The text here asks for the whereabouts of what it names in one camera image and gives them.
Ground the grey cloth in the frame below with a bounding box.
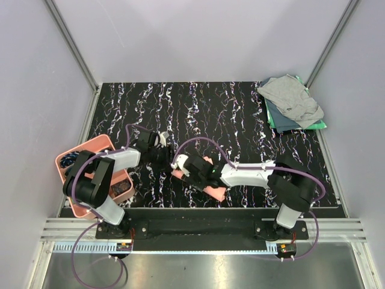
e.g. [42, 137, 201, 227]
[257, 75, 324, 129]

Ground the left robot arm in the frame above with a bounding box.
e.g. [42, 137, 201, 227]
[55, 131, 173, 238]

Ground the blue patterned item in tray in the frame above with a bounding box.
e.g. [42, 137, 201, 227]
[60, 151, 79, 169]

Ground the dark blue folded cloth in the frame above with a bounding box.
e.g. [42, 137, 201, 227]
[265, 99, 301, 133]

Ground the green mat under cloths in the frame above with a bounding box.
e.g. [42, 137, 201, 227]
[257, 75, 326, 132]

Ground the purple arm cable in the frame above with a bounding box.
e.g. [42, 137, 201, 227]
[71, 123, 145, 285]
[173, 137, 326, 261]

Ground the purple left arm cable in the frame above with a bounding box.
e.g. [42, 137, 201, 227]
[71, 123, 145, 285]

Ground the aluminium frame post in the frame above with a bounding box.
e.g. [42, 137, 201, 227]
[306, 0, 360, 88]
[43, 0, 99, 91]

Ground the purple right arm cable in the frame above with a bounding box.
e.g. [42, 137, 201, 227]
[173, 137, 326, 261]

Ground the brown item in tray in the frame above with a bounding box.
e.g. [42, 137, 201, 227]
[111, 179, 131, 197]

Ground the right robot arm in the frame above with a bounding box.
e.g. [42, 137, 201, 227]
[173, 154, 317, 241]

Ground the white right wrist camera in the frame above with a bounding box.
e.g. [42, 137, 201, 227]
[171, 154, 190, 176]

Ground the aluminium frame post left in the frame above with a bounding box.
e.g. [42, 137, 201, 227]
[43, 0, 99, 91]

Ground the aluminium front rail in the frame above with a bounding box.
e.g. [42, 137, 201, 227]
[40, 218, 366, 242]

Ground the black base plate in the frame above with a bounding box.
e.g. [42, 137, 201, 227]
[96, 208, 309, 253]

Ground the grey cable duct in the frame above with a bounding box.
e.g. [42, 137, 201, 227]
[53, 240, 278, 255]

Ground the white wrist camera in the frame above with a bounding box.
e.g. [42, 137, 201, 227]
[171, 154, 190, 176]
[158, 131, 169, 147]

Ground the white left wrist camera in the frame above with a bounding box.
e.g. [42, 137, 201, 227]
[158, 131, 169, 147]

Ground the pink satin napkin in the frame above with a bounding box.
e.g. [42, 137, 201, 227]
[171, 157, 226, 202]

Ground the aluminium frame post right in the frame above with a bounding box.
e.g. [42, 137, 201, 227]
[306, 0, 360, 88]

